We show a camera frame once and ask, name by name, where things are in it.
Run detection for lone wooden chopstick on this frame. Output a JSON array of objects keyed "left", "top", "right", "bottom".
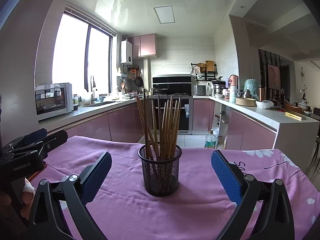
[{"left": 136, "top": 97, "right": 155, "bottom": 160}]

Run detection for black mesh cup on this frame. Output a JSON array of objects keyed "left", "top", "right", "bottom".
[{"left": 138, "top": 145, "right": 182, "bottom": 197}]

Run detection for kitchen window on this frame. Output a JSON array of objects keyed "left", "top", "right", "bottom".
[{"left": 52, "top": 12, "right": 113, "bottom": 95}]

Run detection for person's left hand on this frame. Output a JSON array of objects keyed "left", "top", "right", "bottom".
[{"left": 1, "top": 178, "right": 35, "bottom": 220}]

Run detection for white microwave oven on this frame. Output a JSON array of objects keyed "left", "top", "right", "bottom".
[{"left": 35, "top": 83, "right": 73, "bottom": 121}]

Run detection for pink floral tablecloth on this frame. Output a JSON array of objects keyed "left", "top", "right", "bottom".
[{"left": 31, "top": 136, "right": 319, "bottom": 239}]

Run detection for pink base cabinets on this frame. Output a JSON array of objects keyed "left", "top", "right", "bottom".
[{"left": 47, "top": 98, "right": 278, "bottom": 151}]

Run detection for oil bottle on floor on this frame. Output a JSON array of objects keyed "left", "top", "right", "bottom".
[{"left": 204, "top": 129, "right": 217, "bottom": 148}]

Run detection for white water heater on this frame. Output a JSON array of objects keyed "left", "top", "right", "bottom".
[{"left": 120, "top": 40, "right": 133, "bottom": 65}]

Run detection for black range hood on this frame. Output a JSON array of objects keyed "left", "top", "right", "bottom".
[{"left": 152, "top": 74, "right": 193, "bottom": 96}]

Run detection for pink thermos jug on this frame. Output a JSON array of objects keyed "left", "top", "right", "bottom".
[{"left": 229, "top": 74, "right": 239, "bottom": 87}]

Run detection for pink wall cabinet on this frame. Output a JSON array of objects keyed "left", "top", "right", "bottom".
[{"left": 128, "top": 34, "right": 157, "bottom": 59}]

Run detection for black wall rack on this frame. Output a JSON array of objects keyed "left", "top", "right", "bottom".
[{"left": 190, "top": 61, "right": 217, "bottom": 81}]

